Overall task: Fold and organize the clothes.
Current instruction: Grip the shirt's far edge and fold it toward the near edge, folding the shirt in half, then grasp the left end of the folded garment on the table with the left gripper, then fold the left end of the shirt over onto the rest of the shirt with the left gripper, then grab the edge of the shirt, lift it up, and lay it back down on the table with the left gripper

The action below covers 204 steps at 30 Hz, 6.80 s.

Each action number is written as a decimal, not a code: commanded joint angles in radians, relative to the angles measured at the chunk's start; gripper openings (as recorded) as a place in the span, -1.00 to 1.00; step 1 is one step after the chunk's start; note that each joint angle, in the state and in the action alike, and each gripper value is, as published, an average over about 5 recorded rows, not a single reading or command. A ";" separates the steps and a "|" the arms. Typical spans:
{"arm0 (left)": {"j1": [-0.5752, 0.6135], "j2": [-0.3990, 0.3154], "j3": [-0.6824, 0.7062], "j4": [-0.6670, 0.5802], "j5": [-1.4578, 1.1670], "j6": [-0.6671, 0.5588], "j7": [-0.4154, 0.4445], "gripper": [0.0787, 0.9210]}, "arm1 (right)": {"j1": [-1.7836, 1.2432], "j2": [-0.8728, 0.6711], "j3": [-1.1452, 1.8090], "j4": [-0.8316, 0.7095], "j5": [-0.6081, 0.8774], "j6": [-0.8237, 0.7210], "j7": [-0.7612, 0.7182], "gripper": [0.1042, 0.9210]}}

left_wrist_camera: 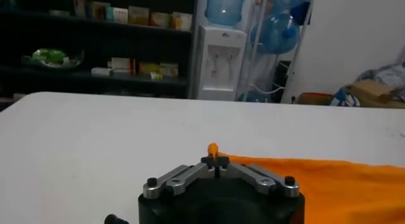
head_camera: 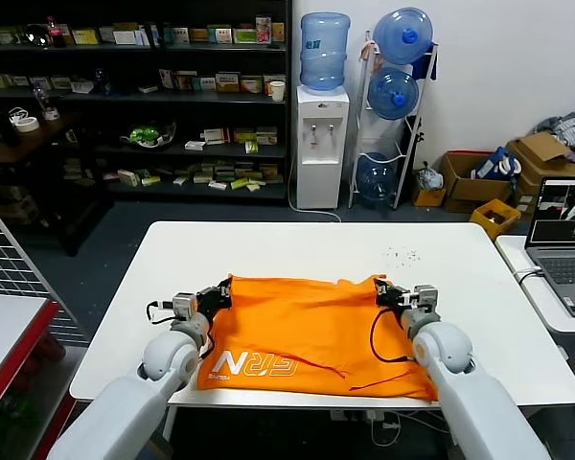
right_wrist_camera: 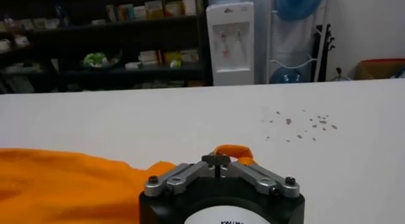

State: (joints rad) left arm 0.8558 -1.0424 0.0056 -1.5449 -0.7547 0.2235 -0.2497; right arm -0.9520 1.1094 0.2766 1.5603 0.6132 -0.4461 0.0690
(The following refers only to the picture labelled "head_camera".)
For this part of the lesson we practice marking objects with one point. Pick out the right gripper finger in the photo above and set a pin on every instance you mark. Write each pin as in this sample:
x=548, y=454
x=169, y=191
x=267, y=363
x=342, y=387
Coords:
x=383, y=300
x=382, y=288

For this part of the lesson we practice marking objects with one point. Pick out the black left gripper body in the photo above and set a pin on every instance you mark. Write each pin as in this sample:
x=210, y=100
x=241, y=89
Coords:
x=212, y=301

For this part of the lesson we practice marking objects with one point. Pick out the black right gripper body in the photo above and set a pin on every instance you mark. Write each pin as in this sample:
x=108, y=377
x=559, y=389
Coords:
x=401, y=298

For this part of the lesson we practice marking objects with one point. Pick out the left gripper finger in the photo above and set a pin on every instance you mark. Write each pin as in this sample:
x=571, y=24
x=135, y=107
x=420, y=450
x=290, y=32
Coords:
x=228, y=302
x=225, y=288

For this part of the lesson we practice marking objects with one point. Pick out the orange t-shirt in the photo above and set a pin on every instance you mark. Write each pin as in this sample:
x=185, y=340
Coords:
x=306, y=335

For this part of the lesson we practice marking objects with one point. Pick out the pile of grey-blue clothes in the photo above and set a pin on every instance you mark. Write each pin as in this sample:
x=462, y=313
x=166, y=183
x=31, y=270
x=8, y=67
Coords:
x=573, y=128

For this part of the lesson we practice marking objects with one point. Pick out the scattered dark crumbs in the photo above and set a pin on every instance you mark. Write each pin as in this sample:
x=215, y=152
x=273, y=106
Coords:
x=407, y=255

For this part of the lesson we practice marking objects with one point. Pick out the large white table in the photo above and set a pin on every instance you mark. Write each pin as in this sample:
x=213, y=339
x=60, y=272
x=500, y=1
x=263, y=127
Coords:
x=316, y=249

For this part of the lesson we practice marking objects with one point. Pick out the small cardboard box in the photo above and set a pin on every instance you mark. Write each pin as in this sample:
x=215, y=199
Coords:
x=430, y=196

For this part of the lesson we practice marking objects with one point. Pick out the yellow plastic bin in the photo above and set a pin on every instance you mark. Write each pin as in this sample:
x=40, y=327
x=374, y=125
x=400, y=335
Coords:
x=485, y=219

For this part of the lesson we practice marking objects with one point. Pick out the grey plastic bag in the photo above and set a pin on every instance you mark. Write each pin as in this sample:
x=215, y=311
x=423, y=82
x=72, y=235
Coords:
x=430, y=177

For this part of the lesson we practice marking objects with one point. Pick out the white water dispenser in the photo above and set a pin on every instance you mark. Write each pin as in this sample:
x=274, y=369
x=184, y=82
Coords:
x=320, y=183

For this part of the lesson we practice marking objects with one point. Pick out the open red-rimmed cardboard box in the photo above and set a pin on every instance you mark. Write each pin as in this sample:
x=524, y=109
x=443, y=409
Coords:
x=466, y=188

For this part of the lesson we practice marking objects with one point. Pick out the small white side table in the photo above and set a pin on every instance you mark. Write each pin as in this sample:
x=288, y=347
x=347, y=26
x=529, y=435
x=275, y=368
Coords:
x=548, y=311

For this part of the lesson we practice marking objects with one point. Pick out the black slim leaning stand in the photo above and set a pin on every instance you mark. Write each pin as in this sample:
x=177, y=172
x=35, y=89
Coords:
x=412, y=143

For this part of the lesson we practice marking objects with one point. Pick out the red and white box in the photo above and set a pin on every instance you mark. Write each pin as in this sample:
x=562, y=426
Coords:
x=216, y=136

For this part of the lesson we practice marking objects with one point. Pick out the green and yellow box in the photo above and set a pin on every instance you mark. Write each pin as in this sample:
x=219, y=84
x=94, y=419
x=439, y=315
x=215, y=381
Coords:
x=245, y=135

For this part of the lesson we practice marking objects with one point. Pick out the grey laptop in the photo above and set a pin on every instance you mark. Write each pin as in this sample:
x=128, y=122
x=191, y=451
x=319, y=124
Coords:
x=568, y=268

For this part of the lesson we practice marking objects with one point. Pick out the green items in clear bowl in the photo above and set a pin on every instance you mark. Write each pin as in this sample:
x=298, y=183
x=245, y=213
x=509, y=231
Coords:
x=144, y=135

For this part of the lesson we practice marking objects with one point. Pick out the white paper cup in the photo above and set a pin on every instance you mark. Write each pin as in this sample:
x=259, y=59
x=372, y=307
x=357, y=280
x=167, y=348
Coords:
x=278, y=92

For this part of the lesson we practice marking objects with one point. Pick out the orange and white box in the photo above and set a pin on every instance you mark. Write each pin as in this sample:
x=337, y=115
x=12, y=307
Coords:
x=251, y=85

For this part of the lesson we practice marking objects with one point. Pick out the cardboard box with raised flap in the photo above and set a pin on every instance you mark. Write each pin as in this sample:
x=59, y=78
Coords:
x=542, y=147

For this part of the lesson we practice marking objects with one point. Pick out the white box with yellow band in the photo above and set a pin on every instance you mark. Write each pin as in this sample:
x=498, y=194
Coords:
x=228, y=82

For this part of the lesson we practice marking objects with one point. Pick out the black shelving unit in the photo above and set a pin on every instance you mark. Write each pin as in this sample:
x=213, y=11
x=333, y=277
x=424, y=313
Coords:
x=124, y=98

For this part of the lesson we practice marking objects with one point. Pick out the blue water jug with label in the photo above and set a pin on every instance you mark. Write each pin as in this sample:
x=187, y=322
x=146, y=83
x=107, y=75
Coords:
x=325, y=61

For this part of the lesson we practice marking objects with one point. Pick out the dark blue bottle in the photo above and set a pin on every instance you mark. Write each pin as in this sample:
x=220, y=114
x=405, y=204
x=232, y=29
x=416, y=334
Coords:
x=103, y=82

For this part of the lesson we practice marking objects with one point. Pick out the small white tape roll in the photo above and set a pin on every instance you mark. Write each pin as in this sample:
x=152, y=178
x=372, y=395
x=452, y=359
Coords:
x=52, y=114

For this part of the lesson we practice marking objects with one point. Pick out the green and white box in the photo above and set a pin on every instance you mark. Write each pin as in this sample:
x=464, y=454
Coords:
x=245, y=37

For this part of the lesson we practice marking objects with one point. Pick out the dark brown desk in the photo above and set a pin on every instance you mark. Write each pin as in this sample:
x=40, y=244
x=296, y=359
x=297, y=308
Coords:
x=9, y=149

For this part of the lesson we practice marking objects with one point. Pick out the white and teal box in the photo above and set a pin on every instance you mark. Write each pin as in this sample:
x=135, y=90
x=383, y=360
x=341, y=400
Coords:
x=220, y=35

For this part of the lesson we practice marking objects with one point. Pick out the flat yellow box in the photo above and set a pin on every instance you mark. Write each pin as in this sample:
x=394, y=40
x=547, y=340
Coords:
x=199, y=35

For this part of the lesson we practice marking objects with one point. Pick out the pink upright box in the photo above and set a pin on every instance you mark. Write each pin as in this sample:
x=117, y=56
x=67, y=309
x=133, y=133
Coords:
x=264, y=29

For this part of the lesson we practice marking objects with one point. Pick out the clear plastic bottle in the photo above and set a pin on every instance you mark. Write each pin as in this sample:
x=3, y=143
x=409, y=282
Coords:
x=41, y=97

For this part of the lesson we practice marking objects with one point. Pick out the black cylinder cup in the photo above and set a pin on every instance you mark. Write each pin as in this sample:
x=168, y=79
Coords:
x=8, y=130

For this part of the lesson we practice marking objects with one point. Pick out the plain white box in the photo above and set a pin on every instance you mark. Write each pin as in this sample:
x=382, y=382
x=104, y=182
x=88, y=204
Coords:
x=125, y=38

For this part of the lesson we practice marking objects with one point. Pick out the yellow-green box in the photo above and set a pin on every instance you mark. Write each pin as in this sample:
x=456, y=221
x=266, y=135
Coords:
x=85, y=37

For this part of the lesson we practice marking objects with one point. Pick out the cola bottle with red cap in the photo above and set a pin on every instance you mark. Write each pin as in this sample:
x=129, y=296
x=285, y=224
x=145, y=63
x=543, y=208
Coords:
x=57, y=37

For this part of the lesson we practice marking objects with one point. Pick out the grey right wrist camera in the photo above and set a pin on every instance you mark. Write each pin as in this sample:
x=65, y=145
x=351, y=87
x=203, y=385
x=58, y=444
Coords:
x=426, y=298

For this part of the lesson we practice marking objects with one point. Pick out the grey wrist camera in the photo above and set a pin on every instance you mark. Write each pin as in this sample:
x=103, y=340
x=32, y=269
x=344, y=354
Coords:
x=184, y=306
x=426, y=298

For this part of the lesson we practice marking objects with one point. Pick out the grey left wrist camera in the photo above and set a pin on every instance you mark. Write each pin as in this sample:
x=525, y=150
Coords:
x=184, y=306

